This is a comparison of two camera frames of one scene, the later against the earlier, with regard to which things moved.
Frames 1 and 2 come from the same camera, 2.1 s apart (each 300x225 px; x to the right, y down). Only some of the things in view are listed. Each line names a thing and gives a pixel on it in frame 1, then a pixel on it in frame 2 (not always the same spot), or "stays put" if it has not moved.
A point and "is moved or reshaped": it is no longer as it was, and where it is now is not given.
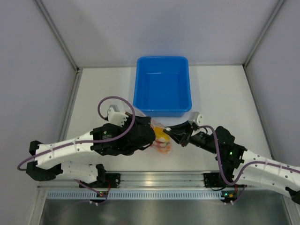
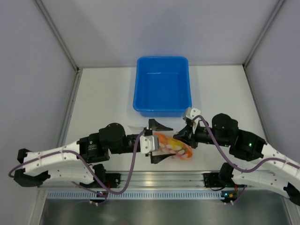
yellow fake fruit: x=160 y=134 -> x=176 y=144
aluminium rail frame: x=145 y=179 stays put
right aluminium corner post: x=272 y=16 stays put
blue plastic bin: x=162 y=87 stays put
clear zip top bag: x=162 y=143 is moved or reshaped
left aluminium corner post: x=66 y=46 stays put
